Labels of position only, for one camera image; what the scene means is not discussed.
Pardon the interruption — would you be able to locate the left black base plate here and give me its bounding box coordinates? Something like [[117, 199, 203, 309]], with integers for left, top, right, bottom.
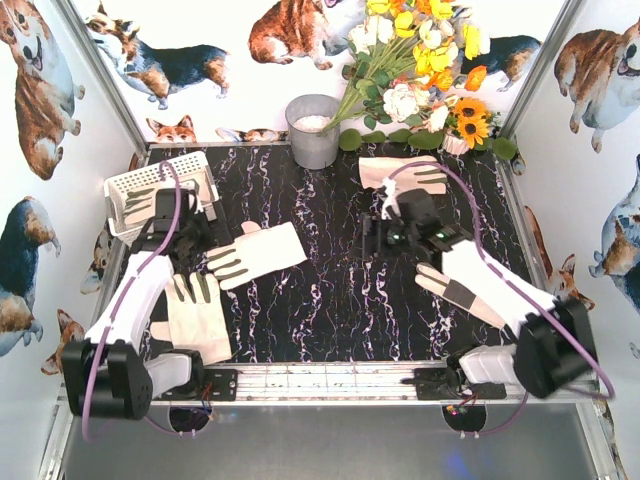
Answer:
[[158, 368, 238, 402]]

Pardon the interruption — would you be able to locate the grey metal bucket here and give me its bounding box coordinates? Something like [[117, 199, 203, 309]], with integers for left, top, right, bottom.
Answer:
[[285, 94, 340, 170]]

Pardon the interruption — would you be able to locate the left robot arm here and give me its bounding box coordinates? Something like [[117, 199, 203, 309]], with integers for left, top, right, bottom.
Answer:
[[61, 187, 224, 420]]

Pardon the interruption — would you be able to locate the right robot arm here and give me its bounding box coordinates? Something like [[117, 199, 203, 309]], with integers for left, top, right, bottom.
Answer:
[[352, 181, 597, 399]]

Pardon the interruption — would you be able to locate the aluminium front rail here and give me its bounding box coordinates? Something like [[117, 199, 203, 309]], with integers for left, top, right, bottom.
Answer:
[[55, 362, 599, 406]]

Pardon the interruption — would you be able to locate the green moss stone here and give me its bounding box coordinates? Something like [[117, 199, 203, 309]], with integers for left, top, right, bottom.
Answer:
[[338, 128, 363, 152], [492, 137, 518, 161]]

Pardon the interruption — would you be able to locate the white grey glove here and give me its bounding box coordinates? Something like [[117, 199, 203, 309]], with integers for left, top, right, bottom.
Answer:
[[414, 262, 516, 331], [122, 187, 157, 228]]

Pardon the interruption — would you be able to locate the green moss stone right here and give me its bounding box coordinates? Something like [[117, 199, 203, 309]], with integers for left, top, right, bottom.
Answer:
[[492, 137, 518, 161]]

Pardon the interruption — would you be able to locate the white perforated storage basket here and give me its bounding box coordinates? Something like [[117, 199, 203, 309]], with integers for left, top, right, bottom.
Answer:
[[103, 151, 221, 238]]

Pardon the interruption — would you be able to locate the small sunflower pot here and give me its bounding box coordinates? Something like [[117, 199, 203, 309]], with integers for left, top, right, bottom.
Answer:
[[441, 97, 500, 155]]

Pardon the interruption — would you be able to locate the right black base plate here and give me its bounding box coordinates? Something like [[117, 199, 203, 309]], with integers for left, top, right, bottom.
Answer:
[[402, 367, 507, 400]]

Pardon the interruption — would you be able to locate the artificial flower bouquet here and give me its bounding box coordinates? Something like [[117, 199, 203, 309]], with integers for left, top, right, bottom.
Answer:
[[324, 1, 491, 131]]

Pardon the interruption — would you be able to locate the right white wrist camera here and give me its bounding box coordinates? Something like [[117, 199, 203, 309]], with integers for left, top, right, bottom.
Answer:
[[380, 177, 400, 220]]

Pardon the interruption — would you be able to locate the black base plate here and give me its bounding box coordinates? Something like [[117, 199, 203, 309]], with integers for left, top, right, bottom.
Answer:
[[402, 367, 507, 400], [158, 368, 238, 402]]

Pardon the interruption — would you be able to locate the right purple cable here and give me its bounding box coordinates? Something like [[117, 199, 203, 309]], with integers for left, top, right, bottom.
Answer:
[[387, 160, 616, 436]]

